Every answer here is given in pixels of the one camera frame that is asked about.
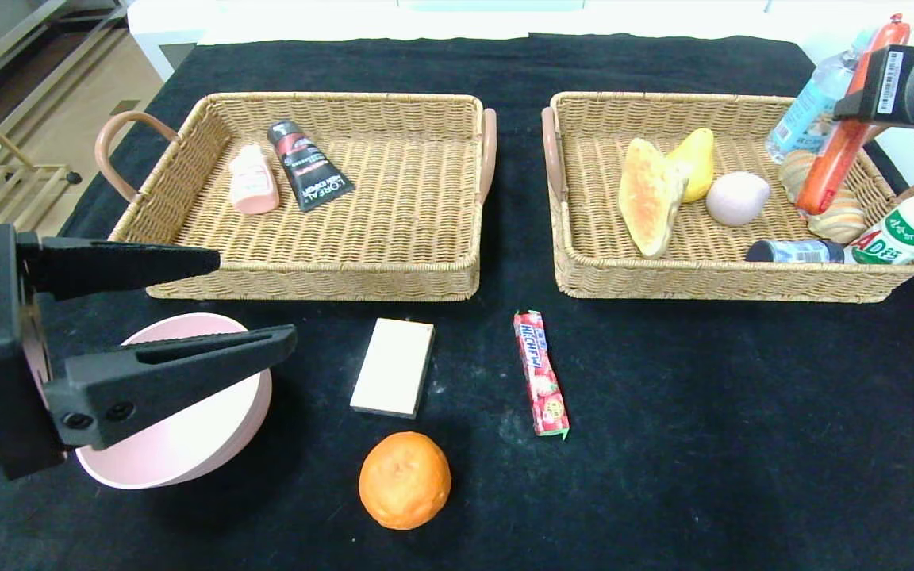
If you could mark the black table cloth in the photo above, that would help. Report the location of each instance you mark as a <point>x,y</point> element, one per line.
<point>489,71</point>

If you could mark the orange tangerine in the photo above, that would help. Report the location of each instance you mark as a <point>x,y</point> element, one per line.
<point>405,480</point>

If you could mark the small pink bottle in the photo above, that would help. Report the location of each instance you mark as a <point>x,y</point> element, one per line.
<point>254,186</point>

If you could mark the clear water bottle blue label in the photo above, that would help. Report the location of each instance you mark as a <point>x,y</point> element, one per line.
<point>802,119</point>

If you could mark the ridged bread roll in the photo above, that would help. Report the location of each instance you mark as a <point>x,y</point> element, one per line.
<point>842,222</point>

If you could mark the wooden rack on casters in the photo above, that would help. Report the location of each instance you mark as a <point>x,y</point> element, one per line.
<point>36,168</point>

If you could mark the wicker basket holding food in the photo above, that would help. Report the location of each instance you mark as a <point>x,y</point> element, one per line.
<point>727,238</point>

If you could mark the white table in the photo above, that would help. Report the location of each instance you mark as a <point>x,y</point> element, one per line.
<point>179,24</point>

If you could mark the small dark blue bottle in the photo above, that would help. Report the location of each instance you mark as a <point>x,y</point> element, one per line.
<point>790,251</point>

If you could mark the wicker basket holding toiletries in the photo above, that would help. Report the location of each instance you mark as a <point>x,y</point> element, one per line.
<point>409,222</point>

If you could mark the pale purple round bun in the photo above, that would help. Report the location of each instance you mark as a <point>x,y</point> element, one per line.
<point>735,198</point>

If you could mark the pink bowl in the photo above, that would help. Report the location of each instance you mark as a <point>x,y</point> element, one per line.
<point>187,436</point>

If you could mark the yellow pear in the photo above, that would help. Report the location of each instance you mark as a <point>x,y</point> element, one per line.
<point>697,162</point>

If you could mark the flat toasted bread slice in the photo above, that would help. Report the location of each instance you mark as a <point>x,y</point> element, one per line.
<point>647,198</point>

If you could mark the red strawberry candy stick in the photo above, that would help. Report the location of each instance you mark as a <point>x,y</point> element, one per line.
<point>540,373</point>

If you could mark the black cosmetic tube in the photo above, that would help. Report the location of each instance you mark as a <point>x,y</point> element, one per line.
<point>308,168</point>

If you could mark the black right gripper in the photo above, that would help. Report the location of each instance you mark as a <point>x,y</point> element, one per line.
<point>885,83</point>

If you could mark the white playing card box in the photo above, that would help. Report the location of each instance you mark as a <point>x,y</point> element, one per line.
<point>392,365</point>

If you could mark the white milk bottle green label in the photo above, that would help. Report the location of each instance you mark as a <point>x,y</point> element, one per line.
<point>909,226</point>

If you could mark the orange sausage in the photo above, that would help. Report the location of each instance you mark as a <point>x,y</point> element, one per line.
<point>822,182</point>

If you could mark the low dark shelf unit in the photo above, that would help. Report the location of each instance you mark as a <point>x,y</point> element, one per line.
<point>52,55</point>

